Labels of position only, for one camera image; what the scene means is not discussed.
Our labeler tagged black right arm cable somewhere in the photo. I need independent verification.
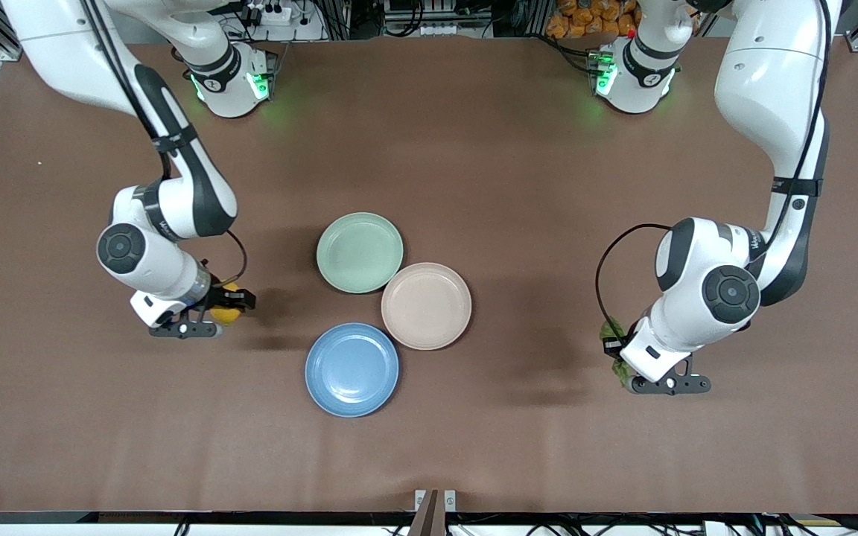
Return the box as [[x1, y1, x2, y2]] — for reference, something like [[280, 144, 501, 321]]
[[79, 0, 249, 291]]

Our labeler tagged green lettuce leaf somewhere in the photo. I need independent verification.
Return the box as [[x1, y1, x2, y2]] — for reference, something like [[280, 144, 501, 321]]
[[599, 318, 635, 393]]

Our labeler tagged beige pink plate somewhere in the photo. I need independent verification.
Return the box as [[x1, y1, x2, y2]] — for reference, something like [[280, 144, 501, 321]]
[[381, 262, 473, 351]]

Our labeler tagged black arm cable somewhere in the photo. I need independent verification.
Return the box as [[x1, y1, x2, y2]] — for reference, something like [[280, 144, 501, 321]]
[[595, 0, 836, 342], [79, 0, 249, 291]]

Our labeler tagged white power strip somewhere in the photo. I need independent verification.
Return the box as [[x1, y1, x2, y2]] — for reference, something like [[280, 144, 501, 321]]
[[247, 0, 303, 27]]

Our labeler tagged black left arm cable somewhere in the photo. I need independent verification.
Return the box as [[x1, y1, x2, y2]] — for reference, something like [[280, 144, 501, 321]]
[[595, 0, 836, 342]]

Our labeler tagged blue plate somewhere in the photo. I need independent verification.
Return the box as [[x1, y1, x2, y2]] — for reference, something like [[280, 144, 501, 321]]
[[305, 322, 401, 418]]

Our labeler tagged mint green plate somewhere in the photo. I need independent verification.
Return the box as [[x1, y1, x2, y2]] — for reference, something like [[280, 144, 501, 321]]
[[316, 212, 404, 294]]

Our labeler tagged bag of orange fruits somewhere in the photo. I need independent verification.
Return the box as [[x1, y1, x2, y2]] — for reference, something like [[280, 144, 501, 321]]
[[546, 0, 638, 39]]

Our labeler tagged metal table edge bracket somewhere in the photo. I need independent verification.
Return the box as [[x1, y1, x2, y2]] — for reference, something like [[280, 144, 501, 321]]
[[413, 489, 457, 536]]

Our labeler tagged yellow lemon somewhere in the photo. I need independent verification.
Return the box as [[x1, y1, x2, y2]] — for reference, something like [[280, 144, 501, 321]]
[[209, 281, 244, 326]]

